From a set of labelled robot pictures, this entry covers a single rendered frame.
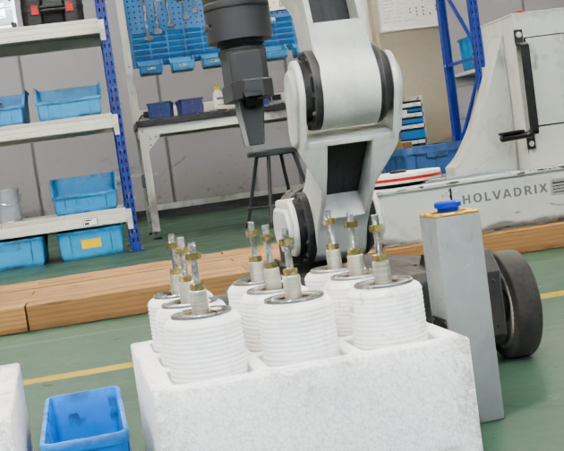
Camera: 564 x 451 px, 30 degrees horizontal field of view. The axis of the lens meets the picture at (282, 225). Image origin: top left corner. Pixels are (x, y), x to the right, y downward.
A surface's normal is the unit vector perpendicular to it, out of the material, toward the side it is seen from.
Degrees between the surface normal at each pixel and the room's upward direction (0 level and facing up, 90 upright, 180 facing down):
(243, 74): 90
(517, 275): 49
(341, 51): 57
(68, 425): 88
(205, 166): 90
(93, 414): 88
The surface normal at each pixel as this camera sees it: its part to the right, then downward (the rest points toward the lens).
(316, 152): 0.22, 0.57
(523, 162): -0.98, 0.15
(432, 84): 0.17, 0.04
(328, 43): 0.07, -0.50
